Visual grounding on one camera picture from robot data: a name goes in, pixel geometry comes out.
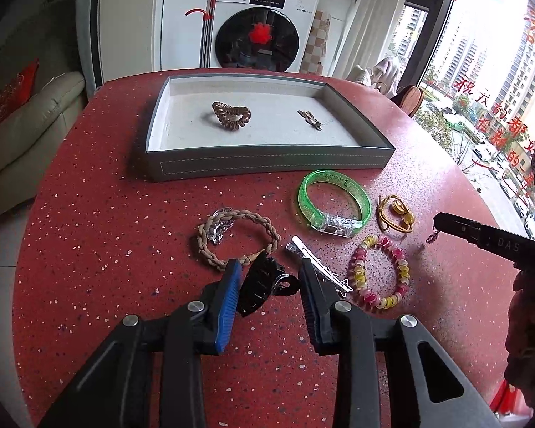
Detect red handled mop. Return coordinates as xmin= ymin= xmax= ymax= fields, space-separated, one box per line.
xmin=185 ymin=0 xmax=218 ymax=70

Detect grey jewelry tray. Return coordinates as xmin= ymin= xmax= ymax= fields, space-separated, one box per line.
xmin=131 ymin=72 xmax=397 ymax=183

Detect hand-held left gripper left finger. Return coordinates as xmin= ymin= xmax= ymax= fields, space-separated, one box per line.
xmin=38 ymin=259 xmax=244 ymax=428

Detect red cushion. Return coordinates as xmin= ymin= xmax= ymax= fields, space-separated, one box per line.
xmin=0 ymin=51 xmax=41 ymax=137

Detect small bronze hair clip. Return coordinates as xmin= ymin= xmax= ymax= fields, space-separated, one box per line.
xmin=297 ymin=109 xmax=322 ymax=131

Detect yellow beaded hair tie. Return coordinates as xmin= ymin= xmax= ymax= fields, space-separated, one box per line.
xmin=377 ymin=194 xmax=416 ymax=235

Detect cream leather sofa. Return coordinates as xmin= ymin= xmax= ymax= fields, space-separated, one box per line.
xmin=0 ymin=0 xmax=87 ymax=228

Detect pink yellow spiral hair tie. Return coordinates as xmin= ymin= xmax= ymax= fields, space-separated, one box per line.
xmin=347 ymin=234 xmax=411 ymax=310

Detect beige braided bracelet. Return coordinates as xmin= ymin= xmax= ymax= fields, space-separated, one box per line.
xmin=196 ymin=207 xmax=281 ymax=272

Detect person's right hand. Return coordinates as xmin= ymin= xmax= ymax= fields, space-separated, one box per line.
xmin=505 ymin=271 xmax=535 ymax=411

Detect brown spiral hair tie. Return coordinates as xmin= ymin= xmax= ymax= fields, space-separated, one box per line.
xmin=212 ymin=101 xmax=253 ymax=132

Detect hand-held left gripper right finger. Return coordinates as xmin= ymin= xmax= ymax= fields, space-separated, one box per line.
xmin=298 ymin=259 xmax=502 ymax=428

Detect green translucent bangle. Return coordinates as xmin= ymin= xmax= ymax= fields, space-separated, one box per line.
xmin=298 ymin=169 xmax=372 ymax=238

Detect white washing machine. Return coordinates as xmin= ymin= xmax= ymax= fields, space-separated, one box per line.
xmin=200 ymin=0 xmax=318 ymax=73

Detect pale fluffy garment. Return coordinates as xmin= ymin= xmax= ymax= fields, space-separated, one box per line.
xmin=350 ymin=57 xmax=402 ymax=96

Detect red window sticker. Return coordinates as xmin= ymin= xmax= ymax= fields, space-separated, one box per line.
xmin=455 ymin=69 xmax=535 ymax=197

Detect black claw hair clip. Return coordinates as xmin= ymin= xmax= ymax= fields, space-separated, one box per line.
xmin=236 ymin=252 xmax=300 ymax=319

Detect silver alligator hair clip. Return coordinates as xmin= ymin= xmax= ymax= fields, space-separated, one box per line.
xmin=285 ymin=235 xmax=355 ymax=295

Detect white curtain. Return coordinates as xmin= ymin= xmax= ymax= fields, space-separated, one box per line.
xmin=334 ymin=0 xmax=413 ymax=81

